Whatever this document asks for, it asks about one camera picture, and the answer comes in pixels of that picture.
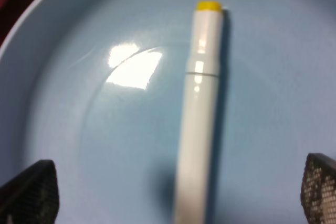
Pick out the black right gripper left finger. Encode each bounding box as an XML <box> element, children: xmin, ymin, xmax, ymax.
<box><xmin>1</xmin><ymin>159</ymin><xmax>60</xmax><ymax>224</ymax></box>

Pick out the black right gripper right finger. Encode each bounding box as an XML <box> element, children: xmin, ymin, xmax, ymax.
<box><xmin>300</xmin><ymin>153</ymin><xmax>335</xmax><ymax>224</ymax></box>

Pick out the white marker with yellow cap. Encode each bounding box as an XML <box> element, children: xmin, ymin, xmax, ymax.
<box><xmin>174</xmin><ymin>1</ymin><xmax>224</xmax><ymax>223</ymax></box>

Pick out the blue plate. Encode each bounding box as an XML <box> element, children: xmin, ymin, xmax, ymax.
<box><xmin>1</xmin><ymin>0</ymin><xmax>335</xmax><ymax>223</ymax></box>

